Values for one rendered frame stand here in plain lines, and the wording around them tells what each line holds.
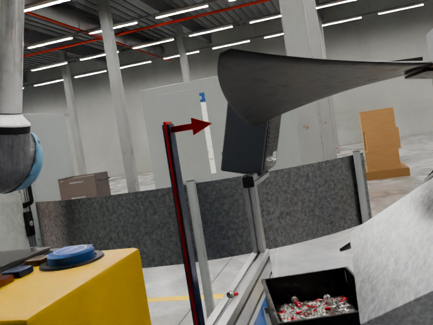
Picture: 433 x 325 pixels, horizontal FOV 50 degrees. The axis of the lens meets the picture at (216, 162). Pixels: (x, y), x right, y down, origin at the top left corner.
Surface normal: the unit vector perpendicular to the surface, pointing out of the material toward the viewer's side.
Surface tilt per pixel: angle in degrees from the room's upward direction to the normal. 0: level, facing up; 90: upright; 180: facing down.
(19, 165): 105
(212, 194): 90
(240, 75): 164
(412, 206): 56
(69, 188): 90
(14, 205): 90
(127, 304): 90
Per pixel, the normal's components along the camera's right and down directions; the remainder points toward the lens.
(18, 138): 0.90, 0.14
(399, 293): -0.85, -0.43
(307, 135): -0.26, 0.09
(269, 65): -0.03, 0.99
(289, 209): 0.30, 0.00
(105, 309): 0.95, -0.13
